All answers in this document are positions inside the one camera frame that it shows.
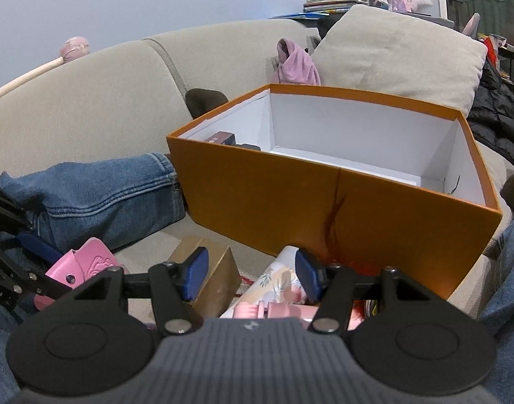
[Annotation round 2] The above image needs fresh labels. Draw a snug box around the floral lotion tube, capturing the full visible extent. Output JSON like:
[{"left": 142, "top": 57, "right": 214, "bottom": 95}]
[{"left": 219, "top": 245, "right": 325, "bottom": 318}]

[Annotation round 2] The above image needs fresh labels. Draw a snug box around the pink cloth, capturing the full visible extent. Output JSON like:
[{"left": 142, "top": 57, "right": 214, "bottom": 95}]
[{"left": 271, "top": 38, "right": 322, "bottom": 87}]

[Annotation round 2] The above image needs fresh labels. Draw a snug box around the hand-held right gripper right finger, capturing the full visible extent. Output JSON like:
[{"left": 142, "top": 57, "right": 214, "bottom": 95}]
[{"left": 294, "top": 247, "right": 445, "bottom": 334}]

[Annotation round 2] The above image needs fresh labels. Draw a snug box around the person's leg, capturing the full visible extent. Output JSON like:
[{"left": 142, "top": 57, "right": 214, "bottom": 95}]
[
  {"left": 0, "top": 151, "right": 187, "bottom": 388},
  {"left": 478, "top": 210, "right": 514, "bottom": 392}
]

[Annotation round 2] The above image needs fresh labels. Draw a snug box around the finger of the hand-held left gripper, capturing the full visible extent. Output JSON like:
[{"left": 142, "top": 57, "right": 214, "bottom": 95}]
[
  {"left": 0, "top": 242, "right": 73, "bottom": 323},
  {"left": 0, "top": 179, "right": 63, "bottom": 264}
]

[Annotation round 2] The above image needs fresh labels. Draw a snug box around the beige cushion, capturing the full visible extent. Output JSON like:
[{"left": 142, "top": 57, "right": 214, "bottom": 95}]
[{"left": 314, "top": 4, "right": 489, "bottom": 117}]

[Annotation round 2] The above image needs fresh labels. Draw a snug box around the person's left leg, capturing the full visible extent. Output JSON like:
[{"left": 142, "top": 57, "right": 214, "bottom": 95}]
[{"left": 0, "top": 151, "right": 187, "bottom": 388}]

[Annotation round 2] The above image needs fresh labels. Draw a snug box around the red feather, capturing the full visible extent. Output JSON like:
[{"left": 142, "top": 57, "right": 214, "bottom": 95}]
[{"left": 347, "top": 299, "right": 384, "bottom": 331}]

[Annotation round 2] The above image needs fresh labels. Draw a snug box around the beige sofa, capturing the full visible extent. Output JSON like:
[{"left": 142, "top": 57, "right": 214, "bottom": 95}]
[{"left": 0, "top": 4, "right": 514, "bottom": 321}]

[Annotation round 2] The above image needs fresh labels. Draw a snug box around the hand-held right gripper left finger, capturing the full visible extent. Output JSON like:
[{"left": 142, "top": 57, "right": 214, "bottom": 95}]
[{"left": 72, "top": 246, "right": 210, "bottom": 337}]

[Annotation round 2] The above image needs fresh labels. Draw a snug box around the pink leather wallet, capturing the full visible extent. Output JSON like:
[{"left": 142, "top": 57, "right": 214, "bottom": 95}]
[{"left": 33, "top": 238, "right": 129, "bottom": 310}]

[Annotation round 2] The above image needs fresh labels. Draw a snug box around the person's right leg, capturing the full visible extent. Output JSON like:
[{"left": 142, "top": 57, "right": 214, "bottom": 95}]
[{"left": 478, "top": 210, "right": 514, "bottom": 392}]

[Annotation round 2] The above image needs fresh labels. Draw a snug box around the pink-headed massage stick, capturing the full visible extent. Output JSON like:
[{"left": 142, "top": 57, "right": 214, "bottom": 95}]
[{"left": 0, "top": 36, "right": 91, "bottom": 107}]

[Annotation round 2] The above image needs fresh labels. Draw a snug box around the black jacket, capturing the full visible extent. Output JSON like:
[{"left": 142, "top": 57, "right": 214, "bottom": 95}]
[{"left": 467, "top": 57, "right": 514, "bottom": 169}]

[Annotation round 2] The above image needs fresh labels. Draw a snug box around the gold small box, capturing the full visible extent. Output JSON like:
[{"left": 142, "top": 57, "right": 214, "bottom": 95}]
[{"left": 168, "top": 236, "right": 242, "bottom": 318}]

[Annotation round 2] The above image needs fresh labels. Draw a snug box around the orange cardboard box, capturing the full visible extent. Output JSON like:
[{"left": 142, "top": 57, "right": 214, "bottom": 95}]
[{"left": 167, "top": 83, "right": 503, "bottom": 319}]

